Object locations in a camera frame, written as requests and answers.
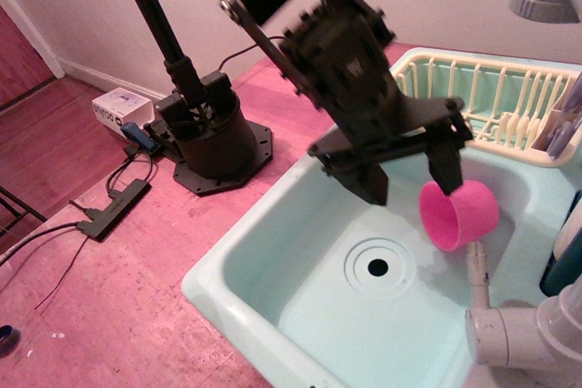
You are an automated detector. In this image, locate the turquoise toy sink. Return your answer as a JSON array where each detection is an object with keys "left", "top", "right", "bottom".
[{"left": 182, "top": 143, "right": 581, "bottom": 387}]

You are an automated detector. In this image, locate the black usb hub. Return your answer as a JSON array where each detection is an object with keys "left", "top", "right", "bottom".
[{"left": 69, "top": 179, "right": 151, "bottom": 243}]

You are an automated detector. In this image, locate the pink plastic cup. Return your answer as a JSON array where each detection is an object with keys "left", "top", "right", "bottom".
[{"left": 418, "top": 180, "right": 499, "bottom": 252}]

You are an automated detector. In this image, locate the black metal chair leg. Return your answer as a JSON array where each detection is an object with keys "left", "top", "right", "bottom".
[{"left": 1, "top": 187, "right": 47, "bottom": 236}]

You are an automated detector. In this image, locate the cream dish drying rack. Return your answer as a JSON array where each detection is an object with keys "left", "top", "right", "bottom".
[{"left": 391, "top": 48, "right": 581, "bottom": 167}]

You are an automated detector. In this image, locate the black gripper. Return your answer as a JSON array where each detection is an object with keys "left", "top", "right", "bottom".
[{"left": 225, "top": 0, "right": 473, "bottom": 205}]

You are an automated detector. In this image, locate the black tape roll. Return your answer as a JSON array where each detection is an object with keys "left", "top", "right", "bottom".
[{"left": 0, "top": 324, "right": 21, "bottom": 358}]

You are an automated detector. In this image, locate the white toy faucet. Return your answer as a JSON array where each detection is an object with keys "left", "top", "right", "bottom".
[{"left": 466, "top": 242, "right": 581, "bottom": 373}]

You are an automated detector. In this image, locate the blue clamp handle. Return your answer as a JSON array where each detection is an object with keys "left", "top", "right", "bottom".
[{"left": 120, "top": 122, "right": 159, "bottom": 153}]

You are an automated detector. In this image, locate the black hub cable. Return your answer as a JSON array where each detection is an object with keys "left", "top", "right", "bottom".
[{"left": 0, "top": 222, "right": 81, "bottom": 266}]

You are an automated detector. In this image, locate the purple cutlery in rack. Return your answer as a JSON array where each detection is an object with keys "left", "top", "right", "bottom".
[{"left": 546, "top": 75, "right": 581, "bottom": 160}]

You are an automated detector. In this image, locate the dark teal bottle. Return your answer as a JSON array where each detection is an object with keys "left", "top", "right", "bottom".
[{"left": 540, "top": 202, "right": 581, "bottom": 296}]

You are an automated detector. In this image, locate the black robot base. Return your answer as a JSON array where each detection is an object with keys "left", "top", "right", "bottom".
[{"left": 145, "top": 70, "right": 273, "bottom": 196}]

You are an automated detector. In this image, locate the white cardboard box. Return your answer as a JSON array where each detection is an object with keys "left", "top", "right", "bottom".
[{"left": 92, "top": 87, "right": 155, "bottom": 136}]

